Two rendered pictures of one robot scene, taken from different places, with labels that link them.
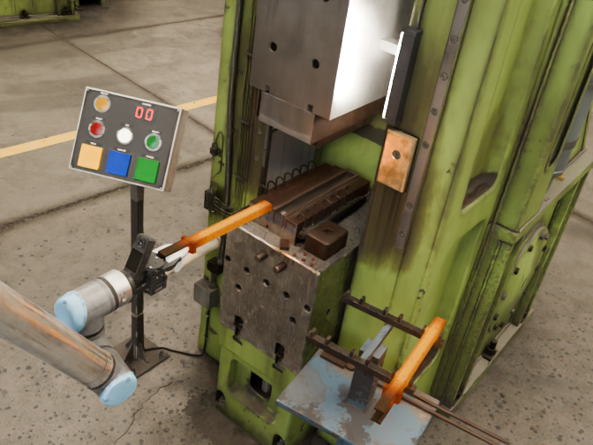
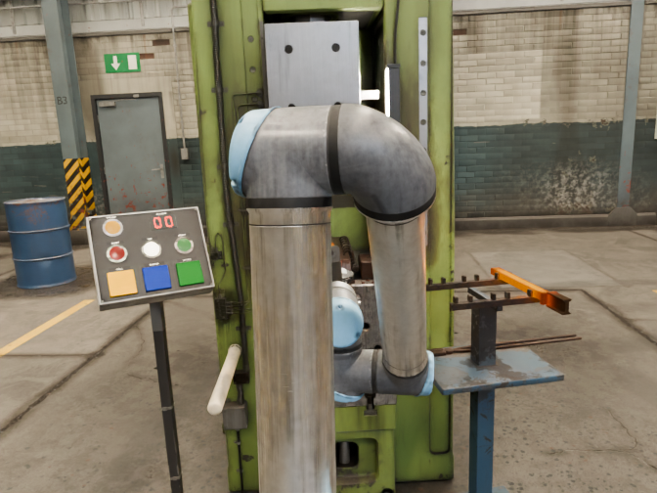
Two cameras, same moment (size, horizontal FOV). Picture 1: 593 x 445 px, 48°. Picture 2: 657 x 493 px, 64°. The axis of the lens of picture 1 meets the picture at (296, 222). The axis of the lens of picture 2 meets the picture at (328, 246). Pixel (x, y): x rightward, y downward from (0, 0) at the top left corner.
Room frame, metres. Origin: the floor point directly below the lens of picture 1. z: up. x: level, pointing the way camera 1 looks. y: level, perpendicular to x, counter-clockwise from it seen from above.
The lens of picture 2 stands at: (0.33, 1.07, 1.41)
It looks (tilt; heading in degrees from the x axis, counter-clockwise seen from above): 12 degrees down; 325
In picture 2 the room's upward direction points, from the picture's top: 2 degrees counter-clockwise
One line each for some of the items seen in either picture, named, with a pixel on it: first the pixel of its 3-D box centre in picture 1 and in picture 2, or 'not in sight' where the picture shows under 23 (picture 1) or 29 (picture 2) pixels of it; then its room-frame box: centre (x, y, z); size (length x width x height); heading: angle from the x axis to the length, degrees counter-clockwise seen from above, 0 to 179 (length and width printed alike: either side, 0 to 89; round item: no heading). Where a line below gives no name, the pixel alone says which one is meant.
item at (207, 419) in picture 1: (236, 424); not in sight; (1.75, 0.11, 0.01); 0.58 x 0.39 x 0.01; 56
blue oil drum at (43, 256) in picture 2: not in sight; (41, 241); (6.59, 0.40, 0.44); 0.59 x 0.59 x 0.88
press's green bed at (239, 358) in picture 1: (297, 356); (341, 425); (1.94, -0.09, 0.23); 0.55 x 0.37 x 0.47; 146
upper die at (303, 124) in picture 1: (327, 100); not in sight; (1.96, -0.04, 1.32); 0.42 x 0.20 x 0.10; 146
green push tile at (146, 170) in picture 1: (146, 170); (190, 273); (1.89, 0.51, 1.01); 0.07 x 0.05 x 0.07; 81
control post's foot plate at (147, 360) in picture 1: (136, 348); not in sight; (2.03, 0.59, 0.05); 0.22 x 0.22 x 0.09; 56
